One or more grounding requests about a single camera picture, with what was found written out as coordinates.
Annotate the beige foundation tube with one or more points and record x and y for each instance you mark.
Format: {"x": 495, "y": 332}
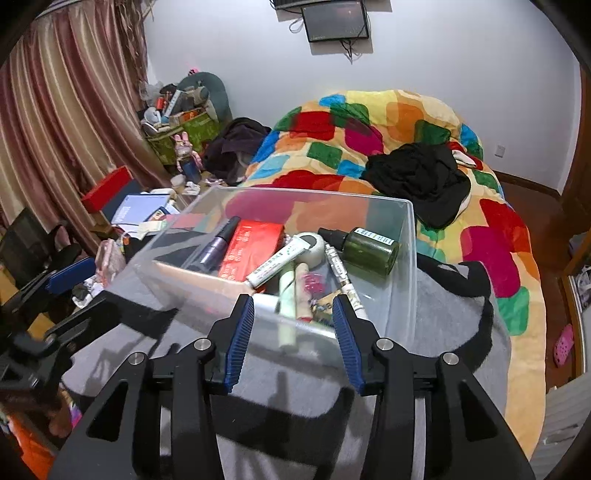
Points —
{"x": 202, "y": 282}

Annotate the grey neck pillow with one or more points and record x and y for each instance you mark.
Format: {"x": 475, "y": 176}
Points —
{"x": 215, "y": 89}

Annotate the pink rabbit figurine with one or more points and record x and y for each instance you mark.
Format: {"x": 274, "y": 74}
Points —
{"x": 188, "y": 162}

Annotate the pink croc shoe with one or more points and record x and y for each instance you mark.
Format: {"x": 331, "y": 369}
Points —
{"x": 563, "y": 346}

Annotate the blue notebook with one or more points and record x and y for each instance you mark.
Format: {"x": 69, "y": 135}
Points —
{"x": 137, "y": 208}

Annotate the green storage bag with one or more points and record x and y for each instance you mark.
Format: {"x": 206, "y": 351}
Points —
{"x": 200, "y": 130}

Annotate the wall mounted monitor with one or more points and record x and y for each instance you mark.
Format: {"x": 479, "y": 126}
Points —
{"x": 335, "y": 20}

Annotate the clear plastic storage box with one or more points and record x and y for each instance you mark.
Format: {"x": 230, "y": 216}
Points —
{"x": 390, "y": 302}

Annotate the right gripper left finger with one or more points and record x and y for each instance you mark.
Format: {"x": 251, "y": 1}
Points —
{"x": 210, "y": 365}

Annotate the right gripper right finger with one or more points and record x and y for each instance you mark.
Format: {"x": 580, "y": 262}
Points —
{"x": 376, "y": 366}

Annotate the pale green tube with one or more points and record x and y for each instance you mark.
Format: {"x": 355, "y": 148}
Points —
{"x": 287, "y": 333}

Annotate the black clothing pile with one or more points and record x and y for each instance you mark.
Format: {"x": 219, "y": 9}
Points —
{"x": 426, "y": 175}

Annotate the striped pink curtain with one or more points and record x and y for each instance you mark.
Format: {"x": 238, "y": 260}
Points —
{"x": 70, "y": 94}

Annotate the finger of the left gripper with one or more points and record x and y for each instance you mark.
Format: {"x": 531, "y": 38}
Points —
{"x": 69, "y": 277}

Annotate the brown 4B eraser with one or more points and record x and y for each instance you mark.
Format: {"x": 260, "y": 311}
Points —
{"x": 322, "y": 313}

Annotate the colorful patchwork blanket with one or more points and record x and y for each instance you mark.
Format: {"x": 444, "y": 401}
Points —
{"x": 325, "y": 145}

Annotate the purple lipstick tube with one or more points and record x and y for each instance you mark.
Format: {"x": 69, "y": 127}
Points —
{"x": 210, "y": 258}

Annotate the red box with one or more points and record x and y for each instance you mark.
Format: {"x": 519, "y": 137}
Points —
{"x": 106, "y": 189}

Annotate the small white ointment tube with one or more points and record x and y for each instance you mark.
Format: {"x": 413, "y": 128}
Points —
{"x": 268, "y": 269}

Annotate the dark purple clothing pile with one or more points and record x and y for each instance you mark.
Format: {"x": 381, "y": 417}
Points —
{"x": 231, "y": 151}

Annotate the white tape roll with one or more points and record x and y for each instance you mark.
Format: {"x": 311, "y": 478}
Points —
{"x": 315, "y": 255}

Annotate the pink beige lip tube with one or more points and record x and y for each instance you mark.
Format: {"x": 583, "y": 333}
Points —
{"x": 302, "y": 296}

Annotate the red envelope packet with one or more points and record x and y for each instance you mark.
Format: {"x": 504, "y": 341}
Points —
{"x": 252, "y": 244}

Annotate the green glass dropper bottle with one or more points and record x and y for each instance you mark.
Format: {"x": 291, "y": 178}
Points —
{"x": 364, "y": 248}

